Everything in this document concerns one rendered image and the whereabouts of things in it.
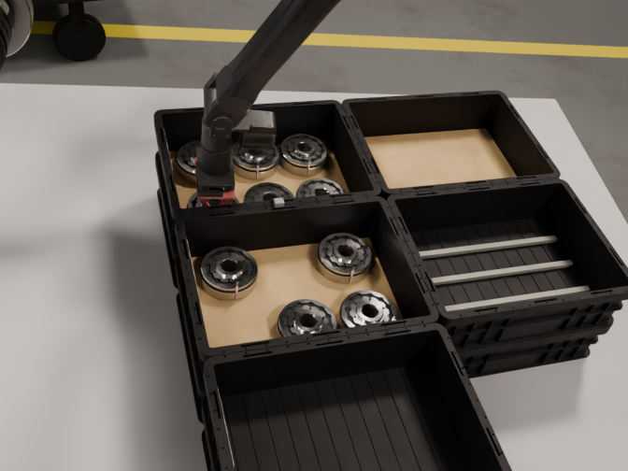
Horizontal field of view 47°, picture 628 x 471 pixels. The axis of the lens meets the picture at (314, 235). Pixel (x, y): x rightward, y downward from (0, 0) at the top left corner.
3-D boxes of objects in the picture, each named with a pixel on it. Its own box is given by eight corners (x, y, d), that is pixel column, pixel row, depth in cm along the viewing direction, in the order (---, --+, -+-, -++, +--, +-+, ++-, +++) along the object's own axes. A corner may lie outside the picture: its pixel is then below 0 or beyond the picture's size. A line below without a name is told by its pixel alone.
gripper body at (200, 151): (230, 154, 138) (233, 124, 133) (235, 192, 132) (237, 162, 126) (195, 154, 137) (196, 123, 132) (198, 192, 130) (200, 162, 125)
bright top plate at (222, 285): (207, 295, 127) (207, 292, 126) (195, 252, 133) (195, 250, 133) (263, 286, 130) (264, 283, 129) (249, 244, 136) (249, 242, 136)
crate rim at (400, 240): (201, 365, 111) (201, 357, 109) (173, 224, 130) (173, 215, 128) (438, 329, 122) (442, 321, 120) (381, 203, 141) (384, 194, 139)
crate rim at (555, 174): (381, 203, 141) (384, 194, 139) (337, 107, 160) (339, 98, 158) (560, 185, 152) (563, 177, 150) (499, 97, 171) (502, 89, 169)
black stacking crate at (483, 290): (425, 360, 129) (442, 321, 121) (373, 237, 148) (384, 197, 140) (614, 328, 140) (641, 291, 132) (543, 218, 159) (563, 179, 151)
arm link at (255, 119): (209, 75, 121) (211, 117, 117) (278, 78, 123) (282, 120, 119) (206, 120, 131) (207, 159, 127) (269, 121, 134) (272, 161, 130)
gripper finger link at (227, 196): (229, 197, 142) (233, 162, 135) (232, 224, 137) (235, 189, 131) (193, 197, 141) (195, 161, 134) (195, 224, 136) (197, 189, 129)
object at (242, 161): (233, 170, 149) (233, 168, 149) (229, 138, 156) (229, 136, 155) (281, 170, 151) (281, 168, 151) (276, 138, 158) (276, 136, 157)
